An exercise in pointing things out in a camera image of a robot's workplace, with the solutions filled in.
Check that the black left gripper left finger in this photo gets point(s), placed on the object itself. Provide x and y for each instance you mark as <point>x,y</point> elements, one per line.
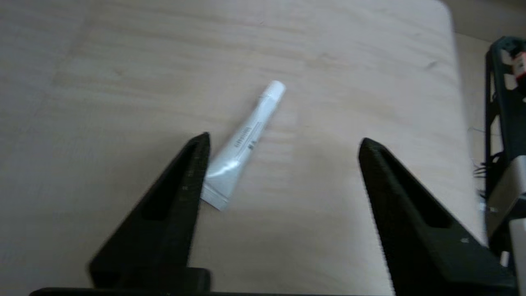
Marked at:
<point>135,255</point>

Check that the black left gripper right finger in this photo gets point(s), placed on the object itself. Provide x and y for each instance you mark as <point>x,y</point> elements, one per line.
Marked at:
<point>415,263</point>

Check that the small white toothpaste tube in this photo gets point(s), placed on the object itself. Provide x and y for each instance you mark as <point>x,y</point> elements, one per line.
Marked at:
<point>242,148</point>

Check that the orange red robot part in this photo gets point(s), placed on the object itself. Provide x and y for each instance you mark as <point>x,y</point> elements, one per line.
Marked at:
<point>521,68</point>

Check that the black robot chassis frame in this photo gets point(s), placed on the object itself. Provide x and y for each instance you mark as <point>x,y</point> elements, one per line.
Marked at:
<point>507,115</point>

